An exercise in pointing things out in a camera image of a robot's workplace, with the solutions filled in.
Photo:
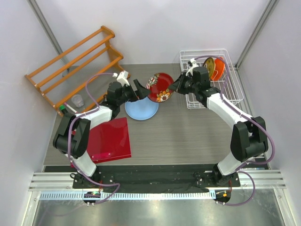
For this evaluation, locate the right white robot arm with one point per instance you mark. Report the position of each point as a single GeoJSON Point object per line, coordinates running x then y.
{"type": "Point", "coordinates": [248, 139]}

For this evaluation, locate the red floral plate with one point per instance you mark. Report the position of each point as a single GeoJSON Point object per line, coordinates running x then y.
{"type": "Point", "coordinates": [158, 85]}

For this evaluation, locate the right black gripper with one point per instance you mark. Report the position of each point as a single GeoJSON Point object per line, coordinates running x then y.
{"type": "Point", "coordinates": [178, 85]}

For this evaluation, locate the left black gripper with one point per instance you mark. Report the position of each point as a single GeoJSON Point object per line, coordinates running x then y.
{"type": "Point", "coordinates": [141, 92]}

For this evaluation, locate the orange plate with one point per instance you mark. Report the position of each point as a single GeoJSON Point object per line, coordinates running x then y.
{"type": "Point", "coordinates": [219, 70]}

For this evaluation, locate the white wire dish rack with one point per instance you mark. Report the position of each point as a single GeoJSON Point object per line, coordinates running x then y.
{"type": "Point", "coordinates": [233, 91]}

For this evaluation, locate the red acrylic board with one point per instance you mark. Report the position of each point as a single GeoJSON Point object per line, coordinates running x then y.
{"type": "Point", "coordinates": [106, 141]}

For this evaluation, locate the orange wooden rack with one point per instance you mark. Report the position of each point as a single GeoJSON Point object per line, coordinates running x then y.
{"type": "Point", "coordinates": [74, 66]}

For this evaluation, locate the white pink pen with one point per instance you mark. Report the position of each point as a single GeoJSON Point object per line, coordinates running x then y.
{"type": "Point", "coordinates": [69, 107]}

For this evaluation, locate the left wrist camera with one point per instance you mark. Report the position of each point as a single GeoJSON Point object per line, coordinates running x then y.
{"type": "Point", "coordinates": [122, 78]}

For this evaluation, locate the light blue plate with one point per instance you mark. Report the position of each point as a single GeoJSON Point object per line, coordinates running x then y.
{"type": "Point", "coordinates": [142, 109]}

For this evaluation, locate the green highlighter marker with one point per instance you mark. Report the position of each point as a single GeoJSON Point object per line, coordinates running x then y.
{"type": "Point", "coordinates": [63, 110]}

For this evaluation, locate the clear plastic cup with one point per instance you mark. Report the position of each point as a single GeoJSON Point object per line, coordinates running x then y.
{"type": "Point", "coordinates": [78, 100]}

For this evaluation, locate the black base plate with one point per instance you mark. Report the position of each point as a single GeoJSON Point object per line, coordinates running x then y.
{"type": "Point", "coordinates": [156, 179]}

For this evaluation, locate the white slotted cable duct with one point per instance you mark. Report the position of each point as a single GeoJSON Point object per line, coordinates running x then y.
{"type": "Point", "coordinates": [85, 195]}

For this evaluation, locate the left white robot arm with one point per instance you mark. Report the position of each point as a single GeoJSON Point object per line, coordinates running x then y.
{"type": "Point", "coordinates": [72, 135]}

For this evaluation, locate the yellow patterned plate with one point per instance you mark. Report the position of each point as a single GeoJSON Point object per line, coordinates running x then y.
{"type": "Point", "coordinates": [209, 64]}

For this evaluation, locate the aluminium rail frame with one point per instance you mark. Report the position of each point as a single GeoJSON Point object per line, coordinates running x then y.
{"type": "Point", "coordinates": [261, 179]}

